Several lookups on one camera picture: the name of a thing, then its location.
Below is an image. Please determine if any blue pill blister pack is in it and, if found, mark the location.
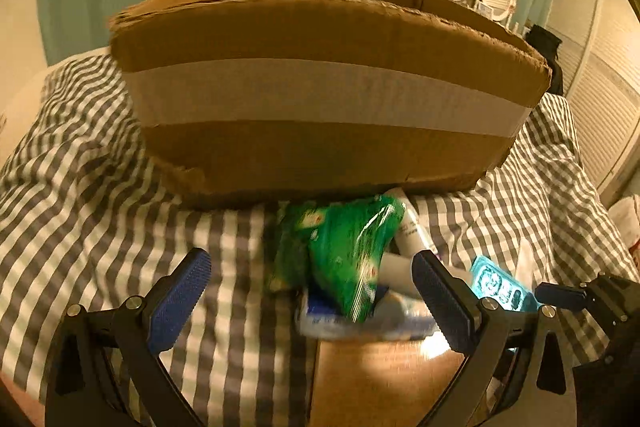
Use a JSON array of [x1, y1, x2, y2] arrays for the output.
[[471, 256, 540, 312]]

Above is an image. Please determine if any blue white ointment box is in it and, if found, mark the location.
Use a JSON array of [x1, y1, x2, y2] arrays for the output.
[[296, 288, 439, 343]]

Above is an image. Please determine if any grey checkered cloth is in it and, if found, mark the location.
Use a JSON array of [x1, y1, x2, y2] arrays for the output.
[[1, 53, 638, 426]]

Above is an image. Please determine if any white cream tube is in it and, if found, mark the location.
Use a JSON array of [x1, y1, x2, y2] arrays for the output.
[[386, 187, 439, 258]]

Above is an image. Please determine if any flat brown paper box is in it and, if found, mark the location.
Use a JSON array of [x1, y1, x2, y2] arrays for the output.
[[308, 341, 463, 426]]

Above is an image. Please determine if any green snack packet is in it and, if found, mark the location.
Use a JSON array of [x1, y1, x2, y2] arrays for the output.
[[268, 195, 405, 323]]

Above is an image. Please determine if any wooden chair with clothes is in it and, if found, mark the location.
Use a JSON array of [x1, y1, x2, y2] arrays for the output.
[[525, 25, 564, 96]]

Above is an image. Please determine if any brown cardboard box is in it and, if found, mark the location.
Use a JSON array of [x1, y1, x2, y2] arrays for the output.
[[110, 0, 550, 207]]

